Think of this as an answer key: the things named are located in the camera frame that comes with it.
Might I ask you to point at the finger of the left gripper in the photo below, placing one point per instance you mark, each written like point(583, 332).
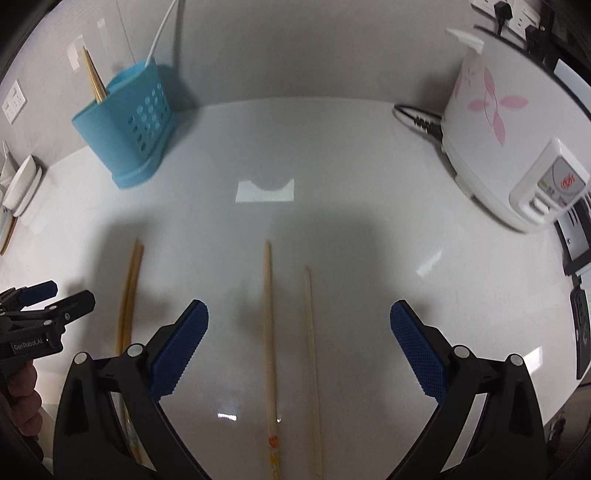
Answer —
point(32, 295)
point(71, 308)

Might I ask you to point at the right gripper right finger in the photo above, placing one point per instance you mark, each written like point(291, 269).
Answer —
point(412, 336)

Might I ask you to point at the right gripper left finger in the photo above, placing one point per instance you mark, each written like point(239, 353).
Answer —
point(172, 347)

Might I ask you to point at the amber chopstick white end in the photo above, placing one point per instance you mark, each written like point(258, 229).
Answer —
point(123, 326)

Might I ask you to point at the dark amber chopstick dotted end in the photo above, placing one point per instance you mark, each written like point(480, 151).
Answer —
point(131, 436)

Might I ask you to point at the pale chopstick red pattern end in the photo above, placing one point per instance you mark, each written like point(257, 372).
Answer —
point(270, 362)

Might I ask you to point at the chopstick with white blue end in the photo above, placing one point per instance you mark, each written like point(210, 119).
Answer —
point(92, 78)

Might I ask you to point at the person left hand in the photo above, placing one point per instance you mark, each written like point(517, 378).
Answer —
point(25, 409)

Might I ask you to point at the wooden coaster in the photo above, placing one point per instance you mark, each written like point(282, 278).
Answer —
point(7, 234)

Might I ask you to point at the white ceramic bowl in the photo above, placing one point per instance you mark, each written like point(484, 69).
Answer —
point(20, 183)

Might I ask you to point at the white ribbed plate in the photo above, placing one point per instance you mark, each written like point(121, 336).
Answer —
point(29, 194)

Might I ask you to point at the white tape patch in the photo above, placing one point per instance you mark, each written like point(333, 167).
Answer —
point(249, 192)

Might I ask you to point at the blue plastic utensil holder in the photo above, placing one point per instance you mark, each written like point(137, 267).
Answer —
point(129, 130)

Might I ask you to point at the white rice cooker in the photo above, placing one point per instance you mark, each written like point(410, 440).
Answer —
point(516, 135)

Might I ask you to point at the white double wall socket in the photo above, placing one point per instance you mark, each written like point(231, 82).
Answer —
point(14, 102)

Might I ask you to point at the right wall socket with plug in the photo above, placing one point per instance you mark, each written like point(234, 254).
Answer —
point(521, 14)

